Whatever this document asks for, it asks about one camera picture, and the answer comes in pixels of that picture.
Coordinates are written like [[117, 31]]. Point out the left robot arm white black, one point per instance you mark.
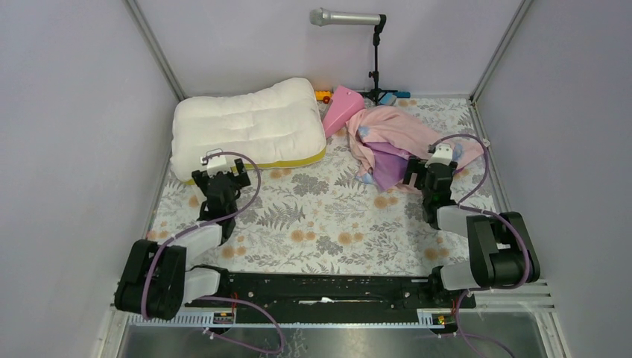
[[156, 282]]

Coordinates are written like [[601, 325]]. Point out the silver microphone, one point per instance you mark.
[[323, 17]]

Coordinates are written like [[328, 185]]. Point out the pink purple Elsa pillowcase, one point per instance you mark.
[[382, 139]]

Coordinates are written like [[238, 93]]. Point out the floral table mat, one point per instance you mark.
[[319, 219]]

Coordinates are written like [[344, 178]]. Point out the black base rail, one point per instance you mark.
[[329, 299]]

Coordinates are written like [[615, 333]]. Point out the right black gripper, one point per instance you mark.
[[418, 166]]

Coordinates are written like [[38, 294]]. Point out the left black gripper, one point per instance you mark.
[[240, 180]]

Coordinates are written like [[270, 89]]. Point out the pink wedge box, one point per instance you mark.
[[343, 105]]

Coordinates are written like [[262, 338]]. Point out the small light blue block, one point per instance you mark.
[[388, 99]]

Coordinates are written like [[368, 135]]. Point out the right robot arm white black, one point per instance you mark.
[[500, 250]]

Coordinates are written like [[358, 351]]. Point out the orange yellow toy wagon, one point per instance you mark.
[[323, 96]]

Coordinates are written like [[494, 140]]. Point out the white pillow yellow edge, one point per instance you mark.
[[276, 127]]

